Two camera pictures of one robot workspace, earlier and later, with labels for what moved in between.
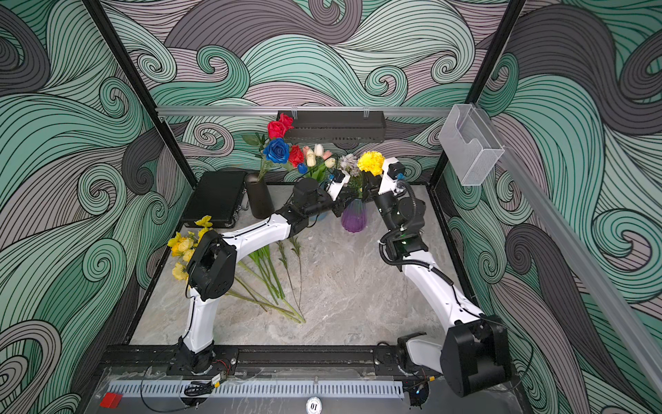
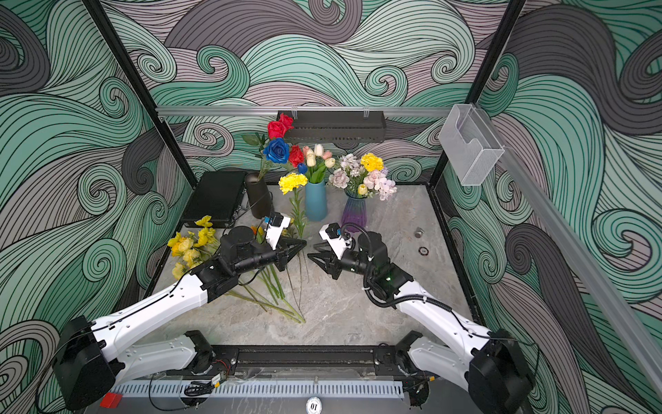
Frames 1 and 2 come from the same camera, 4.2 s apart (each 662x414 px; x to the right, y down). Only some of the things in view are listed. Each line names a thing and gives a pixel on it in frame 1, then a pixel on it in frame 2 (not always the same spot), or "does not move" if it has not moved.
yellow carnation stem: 297,250 does not move
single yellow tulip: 268,255 does not move
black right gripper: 371,190 -> 328,260
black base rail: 257,362 does not move
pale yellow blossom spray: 184,248 does not move
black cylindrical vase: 259,200 does not move
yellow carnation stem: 371,161 -> 293,181
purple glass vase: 354,216 does not move
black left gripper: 340,203 -> 283,254
